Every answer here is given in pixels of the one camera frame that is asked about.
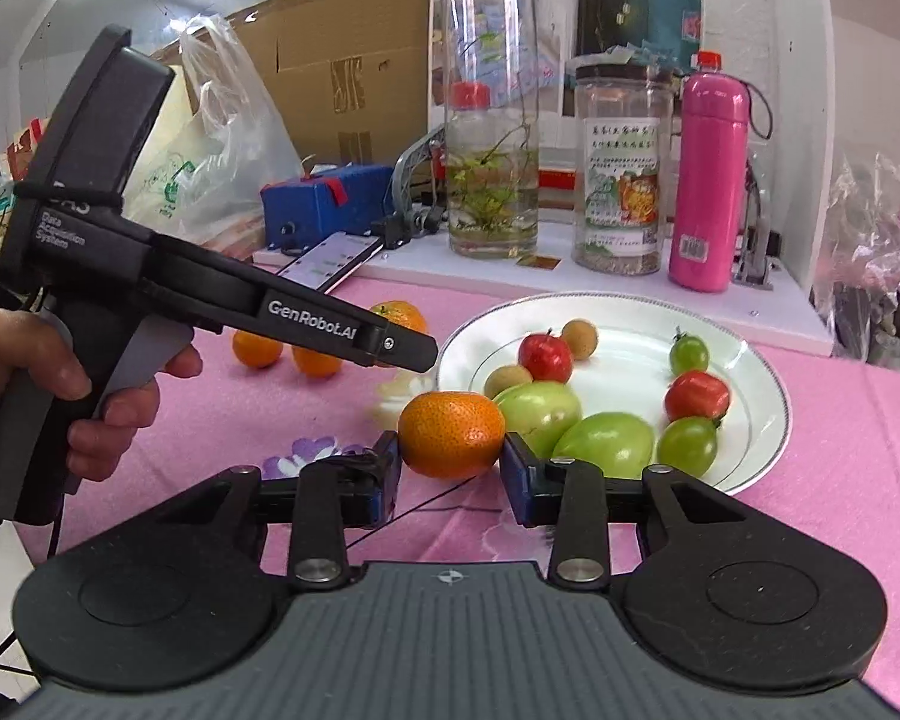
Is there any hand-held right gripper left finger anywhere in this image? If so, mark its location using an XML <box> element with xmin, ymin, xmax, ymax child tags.
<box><xmin>146</xmin><ymin>431</ymin><xmax>404</xmax><ymax>592</ymax></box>

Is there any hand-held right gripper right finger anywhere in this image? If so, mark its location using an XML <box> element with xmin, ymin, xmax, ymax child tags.
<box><xmin>499</xmin><ymin>431</ymin><xmax>751</xmax><ymax>590</ymax></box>

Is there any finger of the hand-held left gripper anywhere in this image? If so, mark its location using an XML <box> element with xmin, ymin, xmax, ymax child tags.
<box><xmin>356</xmin><ymin>319</ymin><xmax>440</xmax><ymax>375</ymax></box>

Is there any orange tangerine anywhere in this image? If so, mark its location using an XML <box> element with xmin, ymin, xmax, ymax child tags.
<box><xmin>397</xmin><ymin>390</ymin><xmax>507</xmax><ymax>479</ymax></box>
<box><xmin>292</xmin><ymin>345</ymin><xmax>344</xmax><ymax>380</ymax></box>
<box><xmin>367</xmin><ymin>300</ymin><xmax>429</xmax><ymax>335</ymax></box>
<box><xmin>232</xmin><ymin>330</ymin><xmax>284</xmax><ymax>370</ymax></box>

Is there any large green tomato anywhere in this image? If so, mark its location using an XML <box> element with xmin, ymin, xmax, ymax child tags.
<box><xmin>551</xmin><ymin>411</ymin><xmax>657</xmax><ymax>479</ymax></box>
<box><xmin>493</xmin><ymin>381</ymin><xmax>584</xmax><ymax>458</ymax></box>

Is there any brown longan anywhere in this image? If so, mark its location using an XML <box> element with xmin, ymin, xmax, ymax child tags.
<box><xmin>484</xmin><ymin>364</ymin><xmax>533</xmax><ymax>399</ymax></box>
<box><xmin>561</xmin><ymin>319</ymin><xmax>599</xmax><ymax>361</ymax></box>

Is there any small red apple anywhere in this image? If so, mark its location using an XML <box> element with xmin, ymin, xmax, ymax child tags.
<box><xmin>517</xmin><ymin>328</ymin><xmax>575</xmax><ymax>384</ymax></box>

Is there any white porcelain plate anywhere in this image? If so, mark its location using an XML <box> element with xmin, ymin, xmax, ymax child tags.
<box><xmin>435</xmin><ymin>292</ymin><xmax>793</xmax><ymax>497</ymax></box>

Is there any small green tomato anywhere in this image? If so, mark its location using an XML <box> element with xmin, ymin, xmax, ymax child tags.
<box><xmin>670</xmin><ymin>327</ymin><xmax>710</xmax><ymax>377</ymax></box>
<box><xmin>656</xmin><ymin>416</ymin><xmax>722</xmax><ymax>479</ymax></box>

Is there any large red tomato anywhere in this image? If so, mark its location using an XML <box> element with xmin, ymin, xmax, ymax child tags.
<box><xmin>664</xmin><ymin>370</ymin><xmax>731</xmax><ymax>422</ymax></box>

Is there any person's left hand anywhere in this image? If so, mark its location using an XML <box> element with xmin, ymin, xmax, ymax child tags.
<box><xmin>0</xmin><ymin>307</ymin><xmax>204</xmax><ymax>482</ymax></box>

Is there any black smartphone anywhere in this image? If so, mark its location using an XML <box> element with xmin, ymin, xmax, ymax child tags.
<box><xmin>277</xmin><ymin>232</ymin><xmax>383</xmax><ymax>293</ymax></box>

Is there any white plastic bag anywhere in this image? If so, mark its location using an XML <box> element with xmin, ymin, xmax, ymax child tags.
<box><xmin>124</xmin><ymin>15</ymin><xmax>305</xmax><ymax>241</ymax></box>

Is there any blue box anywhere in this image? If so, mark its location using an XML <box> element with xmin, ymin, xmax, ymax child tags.
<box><xmin>261</xmin><ymin>163</ymin><xmax>395</xmax><ymax>252</ymax></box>

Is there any clear plastic jar with label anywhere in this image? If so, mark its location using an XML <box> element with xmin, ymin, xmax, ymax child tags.
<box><xmin>572</xmin><ymin>64</ymin><xmax>665</xmax><ymax>276</ymax></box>

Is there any large cardboard box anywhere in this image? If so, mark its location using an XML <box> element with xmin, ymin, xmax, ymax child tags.
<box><xmin>154</xmin><ymin>0</ymin><xmax>436</xmax><ymax>188</ymax></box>

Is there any white machine base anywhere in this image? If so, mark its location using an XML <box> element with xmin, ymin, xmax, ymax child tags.
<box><xmin>251</xmin><ymin>236</ymin><xmax>833</xmax><ymax>357</ymax></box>

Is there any pink floral tablecloth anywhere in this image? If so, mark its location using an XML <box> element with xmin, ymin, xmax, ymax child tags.
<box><xmin>45</xmin><ymin>274</ymin><xmax>900</xmax><ymax>698</ymax></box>

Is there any tall clear glass vase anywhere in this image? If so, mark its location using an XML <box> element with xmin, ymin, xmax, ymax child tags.
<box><xmin>439</xmin><ymin>0</ymin><xmax>539</xmax><ymax>260</ymax></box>

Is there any pink thermos bottle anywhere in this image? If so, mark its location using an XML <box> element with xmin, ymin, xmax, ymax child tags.
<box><xmin>667</xmin><ymin>73</ymin><xmax>773</xmax><ymax>293</ymax></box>

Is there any clear crumpled plastic bag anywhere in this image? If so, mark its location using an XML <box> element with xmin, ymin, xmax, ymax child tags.
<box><xmin>810</xmin><ymin>154</ymin><xmax>900</xmax><ymax>391</ymax></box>

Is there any black cable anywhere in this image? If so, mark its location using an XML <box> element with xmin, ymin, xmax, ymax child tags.
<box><xmin>0</xmin><ymin>491</ymin><xmax>72</xmax><ymax>680</ymax></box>

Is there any grey metal handle bracket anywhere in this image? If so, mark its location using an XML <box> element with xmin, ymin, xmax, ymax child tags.
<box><xmin>731</xmin><ymin>165</ymin><xmax>779</xmax><ymax>290</ymax></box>

